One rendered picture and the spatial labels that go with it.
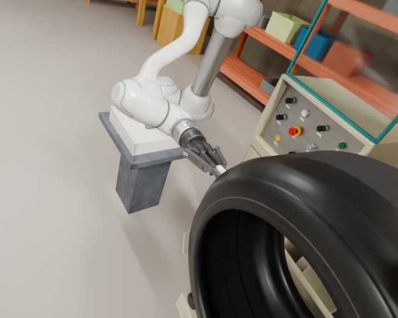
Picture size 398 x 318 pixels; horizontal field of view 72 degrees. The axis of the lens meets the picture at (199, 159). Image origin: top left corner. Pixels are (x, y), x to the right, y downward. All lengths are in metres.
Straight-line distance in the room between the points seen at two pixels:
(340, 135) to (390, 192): 0.85
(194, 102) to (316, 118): 0.63
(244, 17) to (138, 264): 1.50
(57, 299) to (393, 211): 1.64
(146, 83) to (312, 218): 0.63
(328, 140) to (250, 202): 0.91
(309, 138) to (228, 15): 0.66
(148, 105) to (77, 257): 1.27
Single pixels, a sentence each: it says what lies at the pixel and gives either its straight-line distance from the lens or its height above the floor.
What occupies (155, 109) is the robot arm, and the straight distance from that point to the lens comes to 0.86.
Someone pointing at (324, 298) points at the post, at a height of 0.97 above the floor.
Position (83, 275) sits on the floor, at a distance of 1.85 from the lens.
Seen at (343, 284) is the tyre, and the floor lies 1.40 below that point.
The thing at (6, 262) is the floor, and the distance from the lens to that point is 1.95.
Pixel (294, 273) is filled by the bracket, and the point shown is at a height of 0.94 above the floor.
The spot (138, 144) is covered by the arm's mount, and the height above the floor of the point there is 0.73.
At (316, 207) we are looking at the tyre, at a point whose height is 1.43.
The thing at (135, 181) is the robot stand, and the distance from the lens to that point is 1.83.
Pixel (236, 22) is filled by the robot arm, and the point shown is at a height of 1.44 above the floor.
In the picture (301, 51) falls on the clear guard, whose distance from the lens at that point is 1.45.
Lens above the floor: 1.67
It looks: 38 degrees down
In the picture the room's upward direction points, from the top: 21 degrees clockwise
